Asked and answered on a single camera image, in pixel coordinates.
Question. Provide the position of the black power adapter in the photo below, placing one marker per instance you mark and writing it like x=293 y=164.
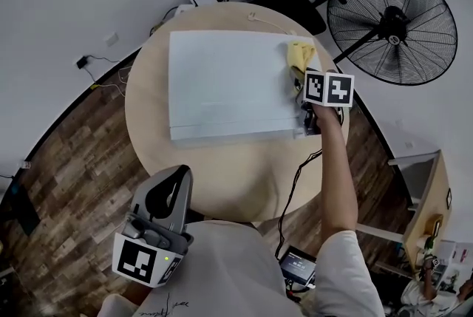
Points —
x=81 y=62

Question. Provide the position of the small yellow box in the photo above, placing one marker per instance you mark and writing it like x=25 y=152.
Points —
x=433 y=223

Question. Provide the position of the black monitor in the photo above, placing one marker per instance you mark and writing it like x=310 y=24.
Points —
x=26 y=208

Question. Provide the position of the white wall socket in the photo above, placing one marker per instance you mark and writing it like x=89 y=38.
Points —
x=112 y=39

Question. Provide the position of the large white board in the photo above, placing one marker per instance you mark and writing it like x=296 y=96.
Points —
x=229 y=86

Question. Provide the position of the small black screen device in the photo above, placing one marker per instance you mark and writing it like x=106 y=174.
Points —
x=297 y=265

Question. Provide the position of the black standing fan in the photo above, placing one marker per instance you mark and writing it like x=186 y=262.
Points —
x=395 y=23

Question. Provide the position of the yellow cloth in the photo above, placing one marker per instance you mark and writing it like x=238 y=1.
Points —
x=299 y=55

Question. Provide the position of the person's right forearm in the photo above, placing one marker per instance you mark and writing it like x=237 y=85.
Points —
x=336 y=179

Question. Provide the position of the person's left forearm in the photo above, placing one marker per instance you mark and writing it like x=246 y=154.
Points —
x=136 y=295

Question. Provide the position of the wooden desk white frame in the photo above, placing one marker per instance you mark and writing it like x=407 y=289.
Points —
x=441 y=175

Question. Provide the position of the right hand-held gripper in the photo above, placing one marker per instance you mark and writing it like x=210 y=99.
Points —
x=338 y=90

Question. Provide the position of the person's white shirt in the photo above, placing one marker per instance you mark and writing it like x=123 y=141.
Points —
x=221 y=271

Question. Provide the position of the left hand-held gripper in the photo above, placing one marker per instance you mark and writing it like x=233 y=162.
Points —
x=133 y=260

